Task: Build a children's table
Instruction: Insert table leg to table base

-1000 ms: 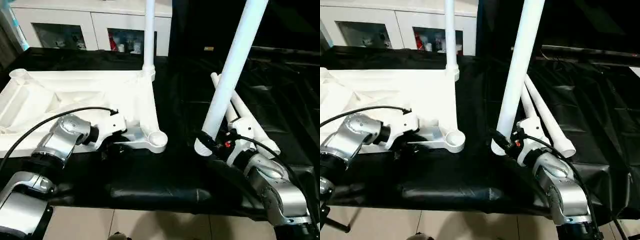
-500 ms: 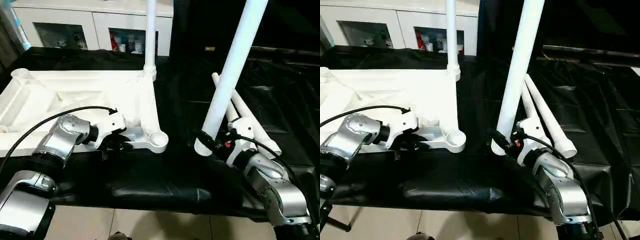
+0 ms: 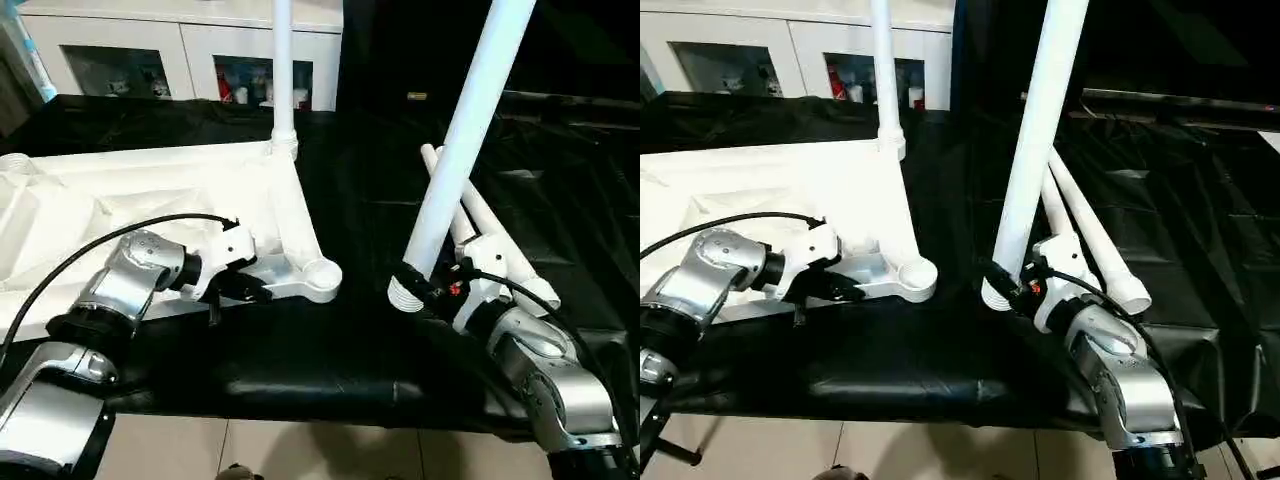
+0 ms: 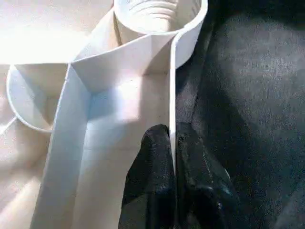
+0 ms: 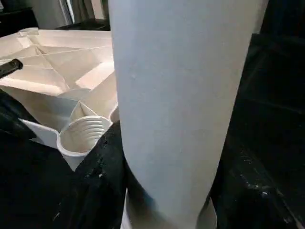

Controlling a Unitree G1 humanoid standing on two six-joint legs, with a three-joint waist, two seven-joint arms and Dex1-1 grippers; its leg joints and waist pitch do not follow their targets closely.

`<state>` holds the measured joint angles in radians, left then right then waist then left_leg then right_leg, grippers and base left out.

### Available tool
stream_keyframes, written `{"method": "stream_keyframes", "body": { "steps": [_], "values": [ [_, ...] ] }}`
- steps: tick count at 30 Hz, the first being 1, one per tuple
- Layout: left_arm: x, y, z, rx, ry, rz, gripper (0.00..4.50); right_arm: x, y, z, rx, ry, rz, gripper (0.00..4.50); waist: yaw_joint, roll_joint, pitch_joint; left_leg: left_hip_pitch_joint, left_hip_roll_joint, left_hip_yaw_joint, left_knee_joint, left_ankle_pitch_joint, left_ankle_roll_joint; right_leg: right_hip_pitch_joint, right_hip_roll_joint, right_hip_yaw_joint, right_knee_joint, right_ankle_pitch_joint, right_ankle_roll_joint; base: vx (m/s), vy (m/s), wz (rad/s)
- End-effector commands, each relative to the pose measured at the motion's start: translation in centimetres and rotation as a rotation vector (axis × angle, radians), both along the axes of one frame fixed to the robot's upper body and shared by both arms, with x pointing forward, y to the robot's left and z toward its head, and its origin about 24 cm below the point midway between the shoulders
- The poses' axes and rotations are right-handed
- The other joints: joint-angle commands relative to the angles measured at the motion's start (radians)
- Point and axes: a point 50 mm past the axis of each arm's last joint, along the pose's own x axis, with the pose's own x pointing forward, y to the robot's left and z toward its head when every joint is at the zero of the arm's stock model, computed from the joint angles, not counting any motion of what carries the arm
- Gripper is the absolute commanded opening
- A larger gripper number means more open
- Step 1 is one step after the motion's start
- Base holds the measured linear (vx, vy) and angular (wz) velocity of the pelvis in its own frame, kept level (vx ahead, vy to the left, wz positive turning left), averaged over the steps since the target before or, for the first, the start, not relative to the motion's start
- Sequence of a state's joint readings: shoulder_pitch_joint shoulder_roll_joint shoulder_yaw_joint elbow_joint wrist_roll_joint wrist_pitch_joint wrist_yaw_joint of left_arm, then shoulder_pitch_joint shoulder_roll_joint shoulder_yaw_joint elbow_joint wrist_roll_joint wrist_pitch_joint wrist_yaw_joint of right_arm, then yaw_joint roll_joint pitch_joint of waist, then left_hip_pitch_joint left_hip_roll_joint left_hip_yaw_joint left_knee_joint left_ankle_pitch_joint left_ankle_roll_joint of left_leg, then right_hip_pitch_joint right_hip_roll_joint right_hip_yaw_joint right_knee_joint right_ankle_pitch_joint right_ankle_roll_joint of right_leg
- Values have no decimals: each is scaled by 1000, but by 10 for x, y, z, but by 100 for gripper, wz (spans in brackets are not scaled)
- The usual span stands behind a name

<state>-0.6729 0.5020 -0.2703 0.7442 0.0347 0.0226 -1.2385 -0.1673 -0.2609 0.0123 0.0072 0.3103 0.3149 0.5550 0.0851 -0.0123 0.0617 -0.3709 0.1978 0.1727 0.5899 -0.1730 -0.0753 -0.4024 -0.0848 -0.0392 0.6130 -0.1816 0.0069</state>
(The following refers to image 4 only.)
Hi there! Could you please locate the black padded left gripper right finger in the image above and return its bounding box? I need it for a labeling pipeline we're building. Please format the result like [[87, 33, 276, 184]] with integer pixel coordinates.
[[175, 122, 251, 229]]

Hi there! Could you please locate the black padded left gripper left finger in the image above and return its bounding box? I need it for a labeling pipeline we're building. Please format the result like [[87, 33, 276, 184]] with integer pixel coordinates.
[[118, 124, 178, 229]]

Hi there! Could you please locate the white plastic table top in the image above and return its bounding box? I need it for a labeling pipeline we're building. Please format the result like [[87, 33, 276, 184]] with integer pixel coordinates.
[[0, 0, 209, 229]]

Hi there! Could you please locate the white plastic table leg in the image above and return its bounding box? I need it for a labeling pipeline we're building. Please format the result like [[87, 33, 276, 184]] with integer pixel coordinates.
[[128, 0, 178, 31]]

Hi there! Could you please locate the black work mat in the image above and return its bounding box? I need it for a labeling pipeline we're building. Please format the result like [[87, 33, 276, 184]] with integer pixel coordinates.
[[171, 0, 305, 229]]

